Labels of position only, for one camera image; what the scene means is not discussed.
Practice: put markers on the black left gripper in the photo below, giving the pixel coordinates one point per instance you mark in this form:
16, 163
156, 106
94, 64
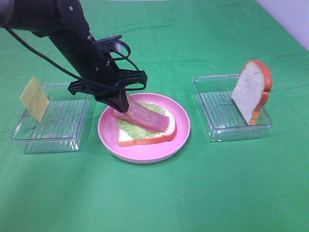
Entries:
105, 70

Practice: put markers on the toy bacon strip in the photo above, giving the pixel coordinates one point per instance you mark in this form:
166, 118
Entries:
126, 118
141, 115

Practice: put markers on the green toy lettuce leaf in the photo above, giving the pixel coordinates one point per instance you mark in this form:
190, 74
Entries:
132, 131

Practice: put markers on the toy bread slice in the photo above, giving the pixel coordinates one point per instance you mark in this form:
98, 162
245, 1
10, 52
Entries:
167, 136
251, 92

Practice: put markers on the yellow toy cheese slice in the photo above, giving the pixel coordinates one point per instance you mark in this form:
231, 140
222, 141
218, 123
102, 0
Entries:
34, 98

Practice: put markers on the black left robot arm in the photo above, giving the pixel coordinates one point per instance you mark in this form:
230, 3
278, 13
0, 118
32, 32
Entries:
55, 19

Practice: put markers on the clear left plastic tray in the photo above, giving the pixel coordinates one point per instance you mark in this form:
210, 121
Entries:
64, 126

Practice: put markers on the clear plastic tray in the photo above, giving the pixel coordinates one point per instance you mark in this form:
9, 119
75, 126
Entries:
221, 117
64, 126

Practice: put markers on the pink round plate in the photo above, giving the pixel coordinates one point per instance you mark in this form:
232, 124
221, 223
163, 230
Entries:
144, 154

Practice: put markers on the clear right plastic tray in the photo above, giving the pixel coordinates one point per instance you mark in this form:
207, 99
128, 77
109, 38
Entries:
221, 117

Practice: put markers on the green tablecloth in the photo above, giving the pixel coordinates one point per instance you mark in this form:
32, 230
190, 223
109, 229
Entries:
259, 185

